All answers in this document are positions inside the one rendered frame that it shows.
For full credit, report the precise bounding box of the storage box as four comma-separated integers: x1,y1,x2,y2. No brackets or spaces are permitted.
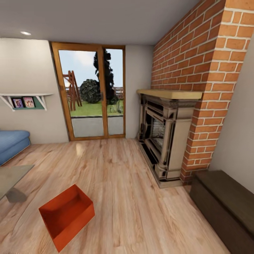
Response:
38,185,95,253

